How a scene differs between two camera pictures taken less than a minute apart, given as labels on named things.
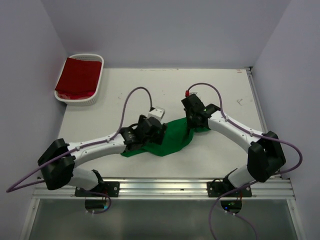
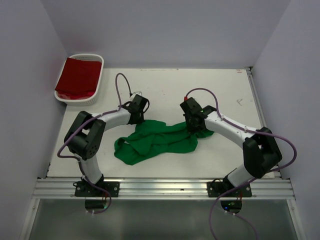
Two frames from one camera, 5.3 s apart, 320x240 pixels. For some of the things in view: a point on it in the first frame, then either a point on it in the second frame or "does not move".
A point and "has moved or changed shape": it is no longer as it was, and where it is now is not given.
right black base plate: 218,188 does not move
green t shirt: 178,136 has moved or changed shape
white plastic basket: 91,100 does not move
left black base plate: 111,188 does not move
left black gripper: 158,132 → 137,119
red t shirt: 79,79 does not move
